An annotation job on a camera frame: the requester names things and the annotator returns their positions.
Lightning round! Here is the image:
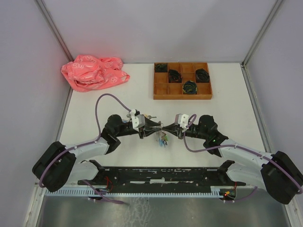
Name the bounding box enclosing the metal key organiser disc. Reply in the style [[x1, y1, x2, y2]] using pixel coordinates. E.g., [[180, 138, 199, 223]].
[[156, 122, 168, 148]]

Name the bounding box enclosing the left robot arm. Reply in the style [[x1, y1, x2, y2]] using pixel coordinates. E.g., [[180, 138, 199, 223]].
[[32, 114, 161, 192]]

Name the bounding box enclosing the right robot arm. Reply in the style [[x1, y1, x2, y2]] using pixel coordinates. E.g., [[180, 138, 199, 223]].
[[162, 114, 303, 204]]

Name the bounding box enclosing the yellow tag key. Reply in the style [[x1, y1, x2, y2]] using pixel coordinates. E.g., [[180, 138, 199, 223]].
[[145, 115, 157, 119]]

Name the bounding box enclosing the wooden compartment tray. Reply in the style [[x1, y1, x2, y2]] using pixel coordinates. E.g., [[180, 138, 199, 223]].
[[153, 62, 213, 100]]

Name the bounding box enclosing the blue yellow rolled band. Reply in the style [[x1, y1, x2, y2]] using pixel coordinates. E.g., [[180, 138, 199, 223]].
[[182, 80, 197, 95]]

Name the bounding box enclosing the black rolled band centre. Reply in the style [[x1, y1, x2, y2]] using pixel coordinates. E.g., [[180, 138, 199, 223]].
[[168, 69, 182, 83]]

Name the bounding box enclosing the black rolled band right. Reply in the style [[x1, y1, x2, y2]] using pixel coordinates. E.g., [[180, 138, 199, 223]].
[[195, 69, 210, 83]]

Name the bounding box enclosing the black rolled band top-left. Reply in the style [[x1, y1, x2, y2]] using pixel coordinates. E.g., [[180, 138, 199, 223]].
[[155, 63, 168, 73]]

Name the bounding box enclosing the pink plastic bag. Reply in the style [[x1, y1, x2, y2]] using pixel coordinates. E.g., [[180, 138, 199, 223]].
[[61, 55, 130, 92]]

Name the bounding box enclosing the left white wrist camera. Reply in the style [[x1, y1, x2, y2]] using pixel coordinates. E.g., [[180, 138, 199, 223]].
[[129, 109, 145, 131]]

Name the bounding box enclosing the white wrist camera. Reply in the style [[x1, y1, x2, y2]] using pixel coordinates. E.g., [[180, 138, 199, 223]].
[[175, 113, 189, 129], [129, 109, 145, 131]]

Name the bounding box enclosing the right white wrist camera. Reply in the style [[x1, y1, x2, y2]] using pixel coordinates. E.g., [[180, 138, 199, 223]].
[[175, 113, 189, 129]]

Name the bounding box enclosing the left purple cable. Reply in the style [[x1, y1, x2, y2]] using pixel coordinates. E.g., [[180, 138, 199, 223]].
[[39, 94, 133, 189]]

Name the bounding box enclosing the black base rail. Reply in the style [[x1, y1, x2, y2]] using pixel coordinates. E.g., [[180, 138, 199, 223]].
[[88, 166, 246, 193]]

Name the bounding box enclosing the grey cable duct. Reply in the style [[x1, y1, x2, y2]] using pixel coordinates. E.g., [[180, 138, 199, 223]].
[[45, 187, 223, 198]]

